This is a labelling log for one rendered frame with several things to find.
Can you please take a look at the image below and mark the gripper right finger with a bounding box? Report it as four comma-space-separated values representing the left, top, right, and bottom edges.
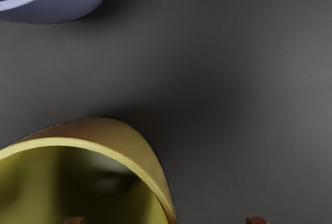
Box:
245, 216, 270, 224

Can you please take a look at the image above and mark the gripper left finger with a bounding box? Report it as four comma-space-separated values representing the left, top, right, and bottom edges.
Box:
63, 216, 88, 224

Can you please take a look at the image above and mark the yellow cup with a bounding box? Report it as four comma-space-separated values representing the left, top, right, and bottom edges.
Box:
0, 116, 178, 224

